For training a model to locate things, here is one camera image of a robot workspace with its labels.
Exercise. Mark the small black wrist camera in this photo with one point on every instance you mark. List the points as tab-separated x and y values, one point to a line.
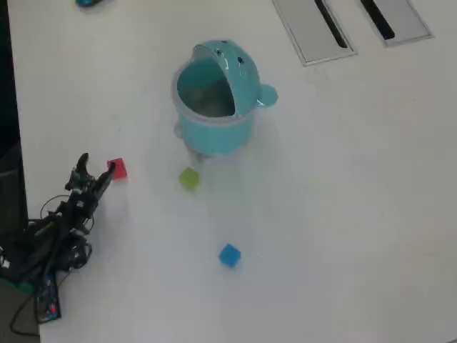
73	181

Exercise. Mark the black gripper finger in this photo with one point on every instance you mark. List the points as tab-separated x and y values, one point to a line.
84	164
105	178

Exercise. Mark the green table clamp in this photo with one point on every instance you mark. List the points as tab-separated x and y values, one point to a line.
25	286

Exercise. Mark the black and teal device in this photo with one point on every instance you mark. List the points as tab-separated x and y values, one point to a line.
85	2

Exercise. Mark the blue cube block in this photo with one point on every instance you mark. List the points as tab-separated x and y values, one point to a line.
229	255

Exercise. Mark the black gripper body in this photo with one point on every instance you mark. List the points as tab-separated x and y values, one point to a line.
82	203

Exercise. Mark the red cube block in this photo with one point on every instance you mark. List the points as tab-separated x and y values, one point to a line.
120	169

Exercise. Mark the teal cartoon animal bin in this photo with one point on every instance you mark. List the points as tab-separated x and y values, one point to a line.
214	132

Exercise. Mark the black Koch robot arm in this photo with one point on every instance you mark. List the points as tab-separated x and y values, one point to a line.
53	228

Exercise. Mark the green cube block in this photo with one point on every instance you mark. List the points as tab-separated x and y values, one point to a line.
189	178

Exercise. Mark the blue controller circuit board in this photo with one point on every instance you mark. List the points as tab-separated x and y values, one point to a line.
48	300

